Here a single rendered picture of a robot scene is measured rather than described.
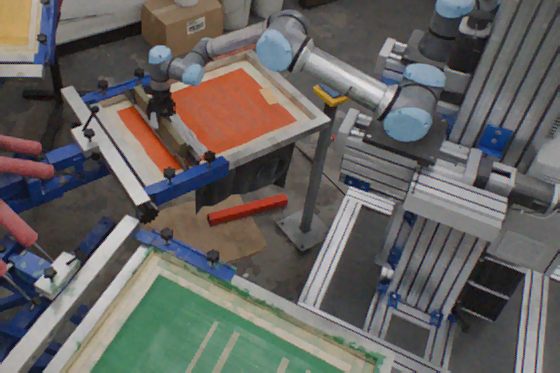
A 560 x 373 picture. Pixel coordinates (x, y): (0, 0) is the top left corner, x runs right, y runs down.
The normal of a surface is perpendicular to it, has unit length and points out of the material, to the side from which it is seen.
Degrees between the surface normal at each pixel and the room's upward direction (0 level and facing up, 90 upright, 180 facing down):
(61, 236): 0
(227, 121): 0
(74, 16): 90
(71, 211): 0
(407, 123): 92
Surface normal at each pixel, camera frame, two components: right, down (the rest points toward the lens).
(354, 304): 0.03, -0.76
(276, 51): -0.56, 0.51
